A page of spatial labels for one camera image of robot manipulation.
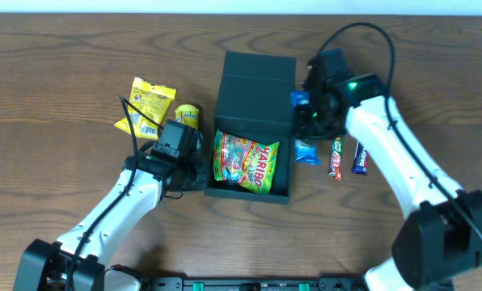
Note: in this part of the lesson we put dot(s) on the Haribo gummy candy bag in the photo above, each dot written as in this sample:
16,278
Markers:
248,163

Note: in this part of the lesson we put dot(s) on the dark green open box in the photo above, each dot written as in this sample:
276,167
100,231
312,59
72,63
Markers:
254,102

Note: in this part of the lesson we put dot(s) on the blue Oreo cookie pack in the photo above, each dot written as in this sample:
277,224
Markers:
305,149

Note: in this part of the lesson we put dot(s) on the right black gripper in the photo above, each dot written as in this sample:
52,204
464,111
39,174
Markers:
306,117

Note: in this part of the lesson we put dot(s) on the yellow snack bag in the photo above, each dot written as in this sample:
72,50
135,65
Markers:
153,100

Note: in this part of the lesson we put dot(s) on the yellow candy canister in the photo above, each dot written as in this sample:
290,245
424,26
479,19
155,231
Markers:
188,114

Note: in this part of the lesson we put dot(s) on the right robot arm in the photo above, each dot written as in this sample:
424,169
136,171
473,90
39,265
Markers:
442,233

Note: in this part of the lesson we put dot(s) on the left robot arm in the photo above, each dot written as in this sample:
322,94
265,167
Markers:
79,259

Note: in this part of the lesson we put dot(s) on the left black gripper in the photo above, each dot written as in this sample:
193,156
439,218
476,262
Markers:
201,174

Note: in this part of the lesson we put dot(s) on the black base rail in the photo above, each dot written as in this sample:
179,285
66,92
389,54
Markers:
321,283

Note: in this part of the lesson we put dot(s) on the purple Dairy Milk bar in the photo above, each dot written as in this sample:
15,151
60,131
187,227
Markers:
359,166

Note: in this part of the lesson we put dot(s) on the red green KitKat bar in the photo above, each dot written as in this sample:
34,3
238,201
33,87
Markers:
335,159

